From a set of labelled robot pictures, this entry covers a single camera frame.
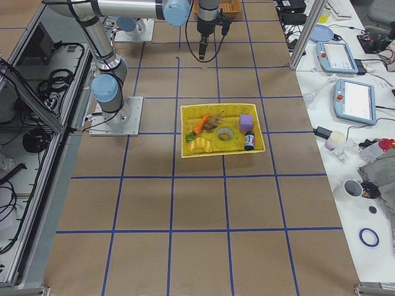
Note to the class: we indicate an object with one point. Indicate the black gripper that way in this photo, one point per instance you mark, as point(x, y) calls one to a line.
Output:
point(204, 27)

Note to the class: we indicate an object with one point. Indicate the upper teach pendant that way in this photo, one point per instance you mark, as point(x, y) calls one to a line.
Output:
point(336, 58)

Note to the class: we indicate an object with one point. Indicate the orange toy carrot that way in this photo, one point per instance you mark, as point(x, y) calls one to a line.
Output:
point(197, 128)

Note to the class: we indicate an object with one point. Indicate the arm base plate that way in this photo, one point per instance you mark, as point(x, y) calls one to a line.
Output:
point(121, 37)
point(126, 122)

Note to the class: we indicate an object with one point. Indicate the black power adapter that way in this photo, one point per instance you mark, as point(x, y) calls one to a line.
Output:
point(322, 132)

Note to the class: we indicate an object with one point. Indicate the brown toy lion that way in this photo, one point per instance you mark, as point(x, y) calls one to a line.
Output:
point(212, 122)

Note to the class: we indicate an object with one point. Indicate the lower teach pendant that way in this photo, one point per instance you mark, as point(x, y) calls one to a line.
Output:
point(354, 101)

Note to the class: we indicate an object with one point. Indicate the aluminium frame post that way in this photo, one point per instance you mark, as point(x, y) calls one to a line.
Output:
point(312, 19)

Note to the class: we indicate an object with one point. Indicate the dark small bottle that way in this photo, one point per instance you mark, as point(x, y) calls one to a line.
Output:
point(249, 141)

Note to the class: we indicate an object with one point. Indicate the yellow woven basket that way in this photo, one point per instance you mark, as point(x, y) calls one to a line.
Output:
point(191, 114)

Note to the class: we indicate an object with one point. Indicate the yellow toy croissant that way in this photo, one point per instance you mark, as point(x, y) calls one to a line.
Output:
point(200, 143)

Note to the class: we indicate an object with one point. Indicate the white purple cup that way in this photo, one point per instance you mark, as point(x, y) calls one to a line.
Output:
point(334, 140)

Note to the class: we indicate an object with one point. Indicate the purple foam cube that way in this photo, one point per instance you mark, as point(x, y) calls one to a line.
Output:
point(245, 122)

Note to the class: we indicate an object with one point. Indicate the white mug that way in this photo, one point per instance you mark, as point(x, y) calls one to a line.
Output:
point(348, 190)

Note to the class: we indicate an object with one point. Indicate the teach pendant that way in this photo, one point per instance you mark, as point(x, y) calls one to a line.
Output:
point(354, 101)
point(336, 58)

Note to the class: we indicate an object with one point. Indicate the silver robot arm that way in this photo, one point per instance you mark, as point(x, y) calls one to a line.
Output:
point(131, 26)
point(107, 87)

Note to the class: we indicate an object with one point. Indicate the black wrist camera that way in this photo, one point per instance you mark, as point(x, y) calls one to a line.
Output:
point(226, 22)

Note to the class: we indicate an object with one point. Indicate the brown wicker basket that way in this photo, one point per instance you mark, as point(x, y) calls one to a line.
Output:
point(211, 10)

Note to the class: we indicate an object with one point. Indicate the grey cloth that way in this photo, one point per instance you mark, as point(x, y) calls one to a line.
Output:
point(378, 183)

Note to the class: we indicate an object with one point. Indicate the blue plate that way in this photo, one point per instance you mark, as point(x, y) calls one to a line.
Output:
point(321, 33)

